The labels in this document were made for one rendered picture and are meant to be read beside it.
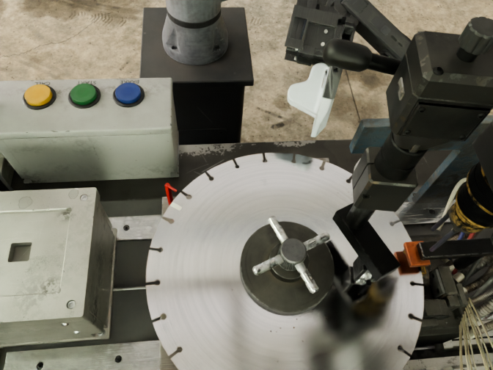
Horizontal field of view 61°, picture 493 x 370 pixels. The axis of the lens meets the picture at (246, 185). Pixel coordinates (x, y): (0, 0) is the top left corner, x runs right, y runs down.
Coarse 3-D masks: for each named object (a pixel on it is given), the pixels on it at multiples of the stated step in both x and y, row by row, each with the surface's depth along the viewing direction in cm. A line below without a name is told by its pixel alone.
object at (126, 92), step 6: (120, 84) 68; (126, 84) 68; (132, 84) 68; (120, 90) 68; (126, 90) 68; (132, 90) 68; (138, 90) 68; (120, 96) 67; (126, 96) 67; (132, 96) 67; (138, 96) 67; (120, 102) 67; (126, 102) 67; (132, 102) 67
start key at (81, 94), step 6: (78, 84) 68; (84, 84) 68; (90, 84) 68; (72, 90) 67; (78, 90) 67; (84, 90) 67; (90, 90) 67; (72, 96) 66; (78, 96) 66; (84, 96) 67; (90, 96) 67; (96, 96) 68; (78, 102) 66; (84, 102) 66; (90, 102) 67
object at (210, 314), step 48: (192, 192) 54; (240, 192) 55; (288, 192) 55; (336, 192) 56; (192, 240) 51; (240, 240) 51; (336, 240) 52; (384, 240) 52; (192, 288) 48; (240, 288) 48; (336, 288) 49; (384, 288) 49; (192, 336) 45; (240, 336) 46; (288, 336) 46; (336, 336) 46; (384, 336) 47
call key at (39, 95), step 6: (36, 84) 67; (42, 84) 67; (30, 90) 66; (36, 90) 67; (42, 90) 67; (48, 90) 67; (24, 96) 66; (30, 96) 66; (36, 96) 66; (42, 96) 66; (48, 96) 66; (30, 102) 65; (36, 102) 65; (42, 102) 66
